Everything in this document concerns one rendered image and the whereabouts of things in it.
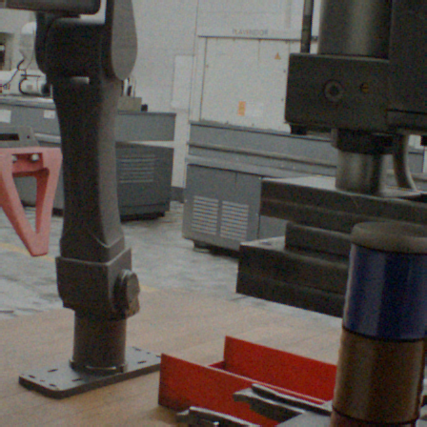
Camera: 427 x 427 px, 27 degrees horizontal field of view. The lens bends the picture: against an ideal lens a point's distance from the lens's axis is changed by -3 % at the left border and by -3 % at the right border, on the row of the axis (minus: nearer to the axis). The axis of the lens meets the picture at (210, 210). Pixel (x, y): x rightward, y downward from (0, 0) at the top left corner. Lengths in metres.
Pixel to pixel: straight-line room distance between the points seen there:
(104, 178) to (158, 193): 7.13
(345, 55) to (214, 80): 6.04
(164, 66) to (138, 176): 2.15
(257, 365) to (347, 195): 0.46
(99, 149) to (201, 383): 0.27
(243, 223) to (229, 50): 1.26
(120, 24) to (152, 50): 8.96
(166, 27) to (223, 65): 3.21
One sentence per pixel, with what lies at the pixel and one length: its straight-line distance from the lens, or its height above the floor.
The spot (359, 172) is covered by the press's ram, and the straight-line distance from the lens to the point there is 0.63.
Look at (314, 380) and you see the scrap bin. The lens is 1.00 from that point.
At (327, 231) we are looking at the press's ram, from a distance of 0.61.
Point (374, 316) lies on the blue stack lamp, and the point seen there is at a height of 1.16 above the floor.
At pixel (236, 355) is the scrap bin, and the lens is 1.05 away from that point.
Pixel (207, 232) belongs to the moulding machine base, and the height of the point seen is 0.17.
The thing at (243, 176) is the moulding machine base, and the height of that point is 0.62.
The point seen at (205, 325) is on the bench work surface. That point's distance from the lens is 1.32.
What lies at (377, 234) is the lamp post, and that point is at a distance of 0.35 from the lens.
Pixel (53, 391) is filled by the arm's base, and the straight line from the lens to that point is 0.99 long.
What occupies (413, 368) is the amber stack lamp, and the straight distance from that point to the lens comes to 0.36.
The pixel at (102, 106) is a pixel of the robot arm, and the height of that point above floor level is 1.22.
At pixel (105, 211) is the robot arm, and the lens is 0.97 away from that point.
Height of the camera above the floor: 1.25
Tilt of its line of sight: 8 degrees down
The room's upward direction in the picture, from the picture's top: 5 degrees clockwise
